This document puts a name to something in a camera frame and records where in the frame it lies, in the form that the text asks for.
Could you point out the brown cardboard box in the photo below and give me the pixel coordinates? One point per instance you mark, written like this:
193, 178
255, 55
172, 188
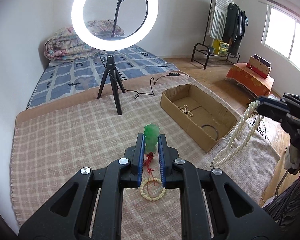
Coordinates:
205, 119

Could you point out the striped hanging cloth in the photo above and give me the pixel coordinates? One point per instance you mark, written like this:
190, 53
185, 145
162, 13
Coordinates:
217, 19

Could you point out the black clothes rack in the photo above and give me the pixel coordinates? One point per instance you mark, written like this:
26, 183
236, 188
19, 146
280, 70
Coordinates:
203, 52

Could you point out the folded floral quilt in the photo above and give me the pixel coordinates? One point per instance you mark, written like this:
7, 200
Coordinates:
66, 46

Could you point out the pink plaid blanket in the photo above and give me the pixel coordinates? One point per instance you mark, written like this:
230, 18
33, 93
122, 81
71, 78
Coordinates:
49, 149

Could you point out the zebra striped clothing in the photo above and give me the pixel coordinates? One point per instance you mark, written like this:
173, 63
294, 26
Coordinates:
285, 211

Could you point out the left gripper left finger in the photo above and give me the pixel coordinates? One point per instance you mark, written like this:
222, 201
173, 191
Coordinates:
132, 175

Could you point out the window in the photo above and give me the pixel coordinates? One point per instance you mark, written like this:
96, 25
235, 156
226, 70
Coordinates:
282, 35

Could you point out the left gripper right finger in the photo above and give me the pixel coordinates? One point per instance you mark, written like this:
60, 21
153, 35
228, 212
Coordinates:
170, 177

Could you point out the yellow box on rack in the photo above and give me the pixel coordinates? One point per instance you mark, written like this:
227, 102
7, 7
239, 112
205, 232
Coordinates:
220, 47

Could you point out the stacked boxes on table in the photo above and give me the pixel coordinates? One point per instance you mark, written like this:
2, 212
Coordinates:
259, 65

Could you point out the dark hanging clothes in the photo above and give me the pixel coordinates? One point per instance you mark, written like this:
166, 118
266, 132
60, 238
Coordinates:
234, 29

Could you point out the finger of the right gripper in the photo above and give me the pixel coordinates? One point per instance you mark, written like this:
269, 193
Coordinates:
272, 102
276, 112

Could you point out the cream bead bracelet green pendant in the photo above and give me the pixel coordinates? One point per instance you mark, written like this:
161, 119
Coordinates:
151, 136

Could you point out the orange covered low table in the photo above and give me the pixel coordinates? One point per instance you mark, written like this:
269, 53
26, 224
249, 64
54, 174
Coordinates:
250, 80

